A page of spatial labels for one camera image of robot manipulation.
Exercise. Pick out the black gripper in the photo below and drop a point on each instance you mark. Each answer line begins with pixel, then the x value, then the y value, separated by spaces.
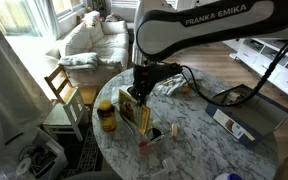
pixel 144 86

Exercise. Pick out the yellow dog cover book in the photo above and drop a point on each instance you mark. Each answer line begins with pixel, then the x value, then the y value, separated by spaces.
pixel 132 111

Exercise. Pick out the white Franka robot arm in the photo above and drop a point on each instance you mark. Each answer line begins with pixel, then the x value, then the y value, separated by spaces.
pixel 217 26

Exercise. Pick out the clear plastic storage container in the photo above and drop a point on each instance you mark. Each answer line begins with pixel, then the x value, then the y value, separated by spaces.
pixel 160 123

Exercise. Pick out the clear floor storage bin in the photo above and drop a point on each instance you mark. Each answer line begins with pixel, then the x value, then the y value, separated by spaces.
pixel 40 156

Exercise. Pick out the folded white paper towel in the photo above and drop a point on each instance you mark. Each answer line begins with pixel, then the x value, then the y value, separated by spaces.
pixel 119 93

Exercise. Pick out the crumpled grey white cloth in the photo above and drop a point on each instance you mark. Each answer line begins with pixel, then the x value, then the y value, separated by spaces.
pixel 172 85

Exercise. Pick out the amber bottle with yellow lid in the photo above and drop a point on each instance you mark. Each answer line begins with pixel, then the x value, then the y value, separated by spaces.
pixel 106 116

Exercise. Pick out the open jar with dark contents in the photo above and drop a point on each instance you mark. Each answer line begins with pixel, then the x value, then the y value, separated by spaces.
pixel 154 134

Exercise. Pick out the small orange brown object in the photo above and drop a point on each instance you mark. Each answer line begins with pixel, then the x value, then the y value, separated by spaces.
pixel 185 89

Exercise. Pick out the light wooden block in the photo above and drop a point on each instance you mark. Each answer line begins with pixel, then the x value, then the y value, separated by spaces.
pixel 174 130

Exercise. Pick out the small red cup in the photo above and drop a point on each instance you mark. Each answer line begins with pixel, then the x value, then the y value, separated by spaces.
pixel 143 149

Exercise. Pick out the grey white throw blanket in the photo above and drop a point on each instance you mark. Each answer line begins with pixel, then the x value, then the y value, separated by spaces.
pixel 79 61

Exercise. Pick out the white sofa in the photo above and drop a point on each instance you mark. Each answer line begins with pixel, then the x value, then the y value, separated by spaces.
pixel 94 43

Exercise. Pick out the dark patterned floor rug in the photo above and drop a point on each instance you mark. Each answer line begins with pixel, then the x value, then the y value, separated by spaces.
pixel 87 153

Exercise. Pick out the wooden chair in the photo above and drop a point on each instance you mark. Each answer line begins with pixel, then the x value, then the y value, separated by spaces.
pixel 62 86

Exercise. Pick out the white chair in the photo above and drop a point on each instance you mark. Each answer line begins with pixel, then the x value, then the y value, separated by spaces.
pixel 62 115

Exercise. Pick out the patterned sofa pillow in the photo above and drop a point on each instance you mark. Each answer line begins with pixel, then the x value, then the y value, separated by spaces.
pixel 90 19

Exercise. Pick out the small white bottle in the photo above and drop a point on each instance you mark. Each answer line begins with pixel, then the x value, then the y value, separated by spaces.
pixel 234 95

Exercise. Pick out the white bottle with blue cap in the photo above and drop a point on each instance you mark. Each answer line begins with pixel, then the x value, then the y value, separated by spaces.
pixel 229 176

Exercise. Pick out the blue open cardboard box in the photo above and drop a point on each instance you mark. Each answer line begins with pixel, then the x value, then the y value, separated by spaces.
pixel 260 116

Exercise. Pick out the white sheer curtain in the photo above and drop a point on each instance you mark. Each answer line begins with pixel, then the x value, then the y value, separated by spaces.
pixel 10 93

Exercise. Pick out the white media cabinet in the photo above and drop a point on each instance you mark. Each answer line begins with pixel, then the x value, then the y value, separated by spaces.
pixel 277 70

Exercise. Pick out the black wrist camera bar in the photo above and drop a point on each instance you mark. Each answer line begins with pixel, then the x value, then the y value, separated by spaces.
pixel 160 70

